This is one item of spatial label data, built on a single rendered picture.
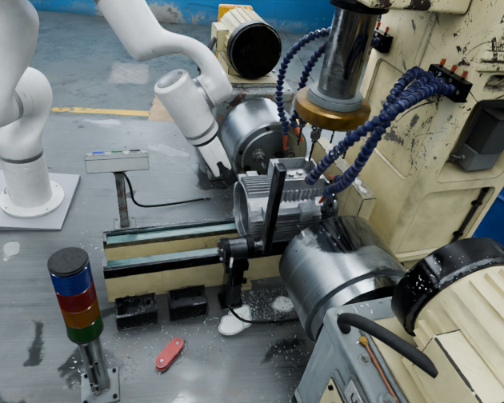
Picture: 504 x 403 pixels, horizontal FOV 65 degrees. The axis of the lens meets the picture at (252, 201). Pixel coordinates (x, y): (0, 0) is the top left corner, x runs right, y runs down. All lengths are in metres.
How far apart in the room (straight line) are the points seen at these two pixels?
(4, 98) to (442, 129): 1.04
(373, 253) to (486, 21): 0.48
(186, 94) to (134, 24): 0.17
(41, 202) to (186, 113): 0.69
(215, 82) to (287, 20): 5.76
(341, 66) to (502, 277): 0.53
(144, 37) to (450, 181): 0.78
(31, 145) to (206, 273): 0.63
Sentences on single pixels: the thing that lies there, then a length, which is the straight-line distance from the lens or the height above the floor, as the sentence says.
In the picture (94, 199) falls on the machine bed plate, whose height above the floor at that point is 0.80.
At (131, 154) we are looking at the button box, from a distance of 1.17.
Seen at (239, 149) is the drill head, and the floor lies 1.08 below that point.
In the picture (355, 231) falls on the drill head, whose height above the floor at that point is 1.16.
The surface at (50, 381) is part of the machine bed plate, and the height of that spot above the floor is 0.80.
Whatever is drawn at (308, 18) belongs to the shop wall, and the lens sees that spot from 6.70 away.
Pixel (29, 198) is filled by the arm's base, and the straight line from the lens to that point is 1.41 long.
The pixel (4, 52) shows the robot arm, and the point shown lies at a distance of 1.14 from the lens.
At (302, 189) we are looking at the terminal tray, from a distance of 1.02.
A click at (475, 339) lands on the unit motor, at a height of 1.32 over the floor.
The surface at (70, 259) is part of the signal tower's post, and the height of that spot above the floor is 1.22.
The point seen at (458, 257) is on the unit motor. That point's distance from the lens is 0.59.
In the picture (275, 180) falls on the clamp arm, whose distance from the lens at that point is 0.85.
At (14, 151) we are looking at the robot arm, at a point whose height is 1.04.
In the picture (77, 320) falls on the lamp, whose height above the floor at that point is 1.10.
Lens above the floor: 1.70
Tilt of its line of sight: 38 degrees down
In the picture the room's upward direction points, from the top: 9 degrees clockwise
